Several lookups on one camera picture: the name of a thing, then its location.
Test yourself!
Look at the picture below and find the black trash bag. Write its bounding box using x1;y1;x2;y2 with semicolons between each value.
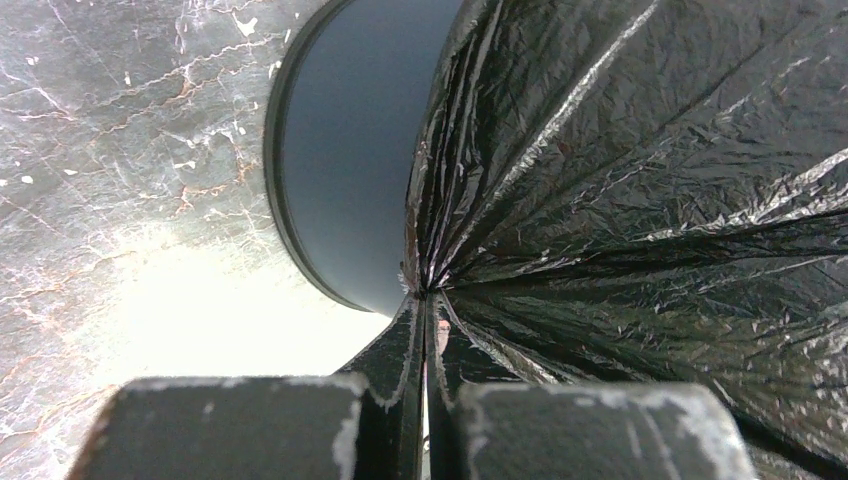
403;1;847;479

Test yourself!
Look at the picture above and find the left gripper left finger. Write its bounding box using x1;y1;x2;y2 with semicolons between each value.
339;295;425;479

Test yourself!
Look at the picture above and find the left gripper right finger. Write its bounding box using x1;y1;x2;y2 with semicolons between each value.
425;294;520;479

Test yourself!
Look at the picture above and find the dark blue trash bin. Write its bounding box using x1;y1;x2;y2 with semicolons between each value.
263;0;460;317

